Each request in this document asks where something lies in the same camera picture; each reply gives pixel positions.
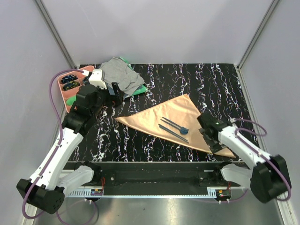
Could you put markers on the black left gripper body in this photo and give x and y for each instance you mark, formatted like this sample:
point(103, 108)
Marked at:
point(114, 99)

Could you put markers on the green item in tray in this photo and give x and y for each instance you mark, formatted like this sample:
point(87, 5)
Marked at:
point(71, 100)

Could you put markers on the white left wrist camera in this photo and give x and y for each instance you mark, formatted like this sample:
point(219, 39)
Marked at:
point(97, 79)

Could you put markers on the dark patterned socks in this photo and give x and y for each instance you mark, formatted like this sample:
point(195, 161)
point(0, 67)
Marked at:
point(69, 82)

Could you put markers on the right aluminium frame post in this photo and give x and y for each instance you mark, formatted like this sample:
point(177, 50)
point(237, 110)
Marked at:
point(270, 11)

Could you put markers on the aluminium frame post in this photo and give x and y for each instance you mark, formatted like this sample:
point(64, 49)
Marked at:
point(51, 26)
point(270, 11)

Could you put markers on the black marbled table mat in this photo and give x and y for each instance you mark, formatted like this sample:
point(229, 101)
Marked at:
point(213, 88)

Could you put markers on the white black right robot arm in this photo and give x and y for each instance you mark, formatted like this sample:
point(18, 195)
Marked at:
point(265, 175)

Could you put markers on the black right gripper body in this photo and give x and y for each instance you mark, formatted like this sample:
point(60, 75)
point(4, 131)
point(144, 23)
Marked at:
point(212, 139)

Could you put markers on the peach satin napkin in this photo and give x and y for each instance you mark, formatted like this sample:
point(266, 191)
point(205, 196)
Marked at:
point(180, 110)

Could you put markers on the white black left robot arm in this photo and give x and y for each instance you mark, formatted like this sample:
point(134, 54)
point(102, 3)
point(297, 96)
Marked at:
point(45, 189)

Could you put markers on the blue grey folded cloth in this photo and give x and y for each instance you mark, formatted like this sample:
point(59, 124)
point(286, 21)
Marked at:
point(125, 88)

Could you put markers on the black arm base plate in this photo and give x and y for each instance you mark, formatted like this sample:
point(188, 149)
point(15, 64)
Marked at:
point(158, 177)

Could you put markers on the aluminium frame rail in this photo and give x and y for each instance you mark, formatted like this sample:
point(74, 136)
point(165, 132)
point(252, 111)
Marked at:
point(275, 177)

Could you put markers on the left aluminium frame post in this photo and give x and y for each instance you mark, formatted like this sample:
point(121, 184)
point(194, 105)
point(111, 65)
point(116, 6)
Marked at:
point(51, 26)

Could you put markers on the pink compartment tray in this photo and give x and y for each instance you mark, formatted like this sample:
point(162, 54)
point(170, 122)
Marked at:
point(83, 89)

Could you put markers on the blue plastic spoon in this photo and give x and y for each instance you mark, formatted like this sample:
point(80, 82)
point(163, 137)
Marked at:
point(175, 123)

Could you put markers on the white slotted cable duct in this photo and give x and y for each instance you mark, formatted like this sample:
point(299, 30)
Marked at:
point(97, 193)

